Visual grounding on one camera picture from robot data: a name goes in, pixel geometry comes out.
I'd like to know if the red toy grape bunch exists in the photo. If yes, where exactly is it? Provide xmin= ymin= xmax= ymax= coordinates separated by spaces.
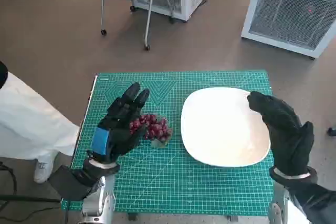
xmin=129 ymin=113 xmax=174 ymax=148

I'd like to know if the person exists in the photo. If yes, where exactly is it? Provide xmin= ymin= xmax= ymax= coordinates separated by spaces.
xmin=0 ymin=60 xmax=81 ymax=184

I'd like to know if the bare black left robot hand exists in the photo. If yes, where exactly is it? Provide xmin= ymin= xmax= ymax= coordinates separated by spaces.
xmin=90 ymin=82 xmax=151 ymax=165

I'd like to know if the white plate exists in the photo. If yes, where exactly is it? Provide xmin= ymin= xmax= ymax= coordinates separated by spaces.
xmin=180 ymin=87 xmax=271 ymax=168

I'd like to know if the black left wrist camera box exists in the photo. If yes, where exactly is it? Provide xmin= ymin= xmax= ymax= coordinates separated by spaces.
xmin=48 ymin=164 xmax=98 ymax=201

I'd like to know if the green cutting mat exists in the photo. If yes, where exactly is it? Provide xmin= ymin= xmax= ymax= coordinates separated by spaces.
xmin=60 ymin=69 xmax=276 ymax=213

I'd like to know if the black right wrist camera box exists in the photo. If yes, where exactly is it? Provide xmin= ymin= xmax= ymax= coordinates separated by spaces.
xmin=287 ymin=182 xmax=336 ymax=224

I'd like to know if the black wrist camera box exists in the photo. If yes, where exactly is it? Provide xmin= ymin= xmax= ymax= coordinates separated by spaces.
xmin=48 ymin=164 xmax=98 ymax=201
xmin=287 ymin=182 xmax=336 ymax=224

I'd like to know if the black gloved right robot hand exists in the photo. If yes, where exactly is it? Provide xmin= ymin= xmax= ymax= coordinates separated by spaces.
xmin=247 ymin=91 xmax=315 ymax=177

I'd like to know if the black floor cable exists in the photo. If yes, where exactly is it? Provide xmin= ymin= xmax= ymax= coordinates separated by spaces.
xmin=0 ymin=162 xmax=18 ymax=196

